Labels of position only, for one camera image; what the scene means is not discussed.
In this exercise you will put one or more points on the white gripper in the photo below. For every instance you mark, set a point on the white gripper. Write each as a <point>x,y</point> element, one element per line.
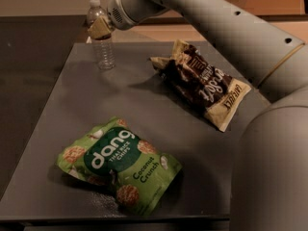
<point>120,15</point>

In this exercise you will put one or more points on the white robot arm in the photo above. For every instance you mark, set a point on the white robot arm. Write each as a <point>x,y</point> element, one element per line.
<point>269,182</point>

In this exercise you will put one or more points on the green rice chip bag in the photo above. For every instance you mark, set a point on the green rice chip bag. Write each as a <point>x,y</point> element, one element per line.
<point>113,156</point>

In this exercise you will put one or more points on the brown and cream snack bag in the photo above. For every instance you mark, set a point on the brown and cream snack bag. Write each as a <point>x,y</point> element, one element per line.
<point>213,93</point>

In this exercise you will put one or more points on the clear plastic water bottle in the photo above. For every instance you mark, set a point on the clear plastic water bottle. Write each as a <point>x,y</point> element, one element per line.
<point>103,48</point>

